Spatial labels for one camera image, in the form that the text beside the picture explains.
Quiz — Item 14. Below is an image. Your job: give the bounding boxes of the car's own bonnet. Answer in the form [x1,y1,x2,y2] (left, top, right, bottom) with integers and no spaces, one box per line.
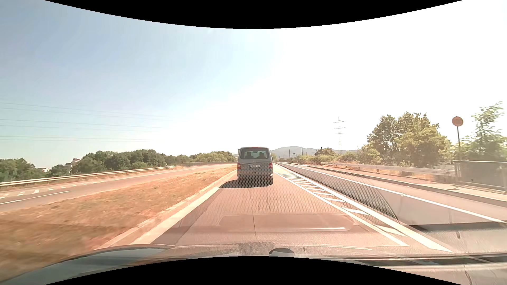
[0,242,507,285]

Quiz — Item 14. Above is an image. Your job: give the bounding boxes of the grey asphalt road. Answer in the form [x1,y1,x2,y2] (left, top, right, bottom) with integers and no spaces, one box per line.
[95,161,507,256]

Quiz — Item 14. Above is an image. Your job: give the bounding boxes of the metal guard rail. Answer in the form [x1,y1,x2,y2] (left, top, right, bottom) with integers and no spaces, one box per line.
[0,161,237,188]

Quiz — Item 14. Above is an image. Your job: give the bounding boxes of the dry grass median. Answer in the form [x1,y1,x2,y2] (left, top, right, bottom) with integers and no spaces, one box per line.
[0,165,237,282]

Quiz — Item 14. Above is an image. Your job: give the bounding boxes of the slender green tree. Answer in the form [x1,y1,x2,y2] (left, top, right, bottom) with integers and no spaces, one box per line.
[459,101,507,162]

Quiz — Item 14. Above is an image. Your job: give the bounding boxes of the road markings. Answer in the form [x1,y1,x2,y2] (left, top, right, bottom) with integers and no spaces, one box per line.
[131,162,507,253]

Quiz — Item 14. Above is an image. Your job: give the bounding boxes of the grey bridge railing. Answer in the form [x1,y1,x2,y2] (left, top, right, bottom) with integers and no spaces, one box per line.
[321,161,457,178]

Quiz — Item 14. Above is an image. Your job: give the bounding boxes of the separate asphalt carriageway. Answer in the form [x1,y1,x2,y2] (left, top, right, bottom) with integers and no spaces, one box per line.
[0,163,237,213]

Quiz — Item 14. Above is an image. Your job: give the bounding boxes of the grey pavement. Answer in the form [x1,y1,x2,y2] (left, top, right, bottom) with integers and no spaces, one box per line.
[307,164,507,202]

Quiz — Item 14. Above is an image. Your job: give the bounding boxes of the grey van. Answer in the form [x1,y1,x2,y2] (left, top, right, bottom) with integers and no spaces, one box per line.
[237,147,274,185]

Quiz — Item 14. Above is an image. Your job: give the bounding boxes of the electricity pylon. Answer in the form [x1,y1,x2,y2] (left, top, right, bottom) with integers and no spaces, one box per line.
[332,117,347,155]

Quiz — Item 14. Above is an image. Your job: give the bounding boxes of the large green tree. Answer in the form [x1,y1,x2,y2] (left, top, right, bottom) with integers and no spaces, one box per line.
[356,112,453,168]

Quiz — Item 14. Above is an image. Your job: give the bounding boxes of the wood of green trees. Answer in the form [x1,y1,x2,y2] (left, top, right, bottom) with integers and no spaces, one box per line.
[0,149,237,183]

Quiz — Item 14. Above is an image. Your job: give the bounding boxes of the round road sign on post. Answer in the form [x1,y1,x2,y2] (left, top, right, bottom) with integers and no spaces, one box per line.
[452,116,464,161]

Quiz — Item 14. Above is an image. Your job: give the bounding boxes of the row of green bushes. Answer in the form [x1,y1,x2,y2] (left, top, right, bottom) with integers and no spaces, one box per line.
[277,148,359,164]

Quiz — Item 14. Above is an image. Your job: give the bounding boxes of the overhead wires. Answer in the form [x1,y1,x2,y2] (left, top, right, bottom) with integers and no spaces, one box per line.
[0,102,175,142]

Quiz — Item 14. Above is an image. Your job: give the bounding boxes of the grey panel barrier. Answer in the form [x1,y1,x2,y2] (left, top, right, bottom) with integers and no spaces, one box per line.
[453,160,507,192]

